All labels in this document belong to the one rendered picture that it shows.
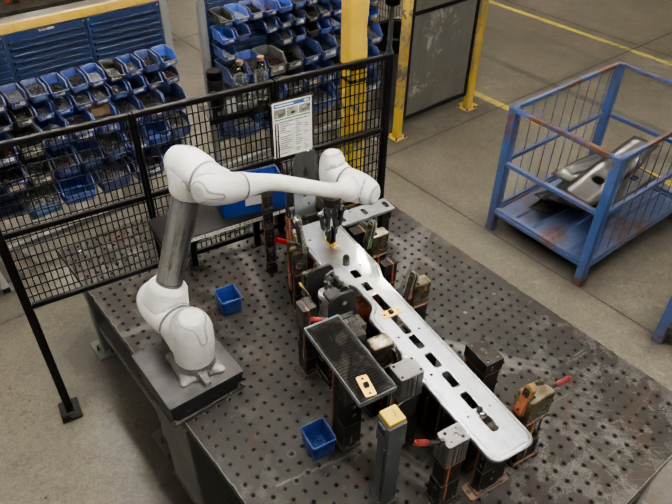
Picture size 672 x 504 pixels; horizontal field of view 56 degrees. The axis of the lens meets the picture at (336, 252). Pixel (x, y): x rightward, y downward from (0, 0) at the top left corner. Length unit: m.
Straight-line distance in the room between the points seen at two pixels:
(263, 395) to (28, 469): 1.37
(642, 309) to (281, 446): 2.65
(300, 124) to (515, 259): 1.99
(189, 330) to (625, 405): 1.72
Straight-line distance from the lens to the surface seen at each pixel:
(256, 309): 2.95
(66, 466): 3.48
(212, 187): 2.12
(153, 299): 2.51
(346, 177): 2.41
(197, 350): 2.43
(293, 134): 3.08
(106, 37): 4.25
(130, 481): 3.34
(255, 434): 2.53
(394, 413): 2.00
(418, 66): 5.52
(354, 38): 3.10
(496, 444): 2.18
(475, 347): 2.39
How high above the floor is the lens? 2.76
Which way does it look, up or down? 40 degrees down
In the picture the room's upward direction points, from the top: 1 degrees clockwise
